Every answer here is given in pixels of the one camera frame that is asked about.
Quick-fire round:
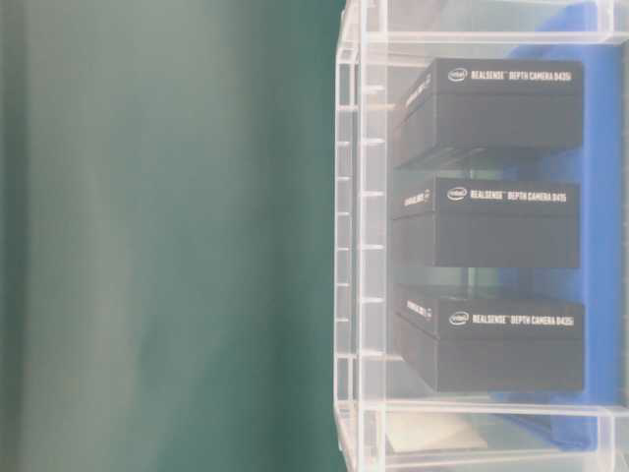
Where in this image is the black realsense box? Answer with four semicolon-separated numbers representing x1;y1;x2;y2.
390;284;586;393
390;58;585;167
391;177;581;268

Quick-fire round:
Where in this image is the clear plastic storage case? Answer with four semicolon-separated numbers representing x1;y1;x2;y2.
333;1;628;471

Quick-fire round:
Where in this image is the blue liner in case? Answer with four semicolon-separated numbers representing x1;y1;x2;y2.
495;1;628;453

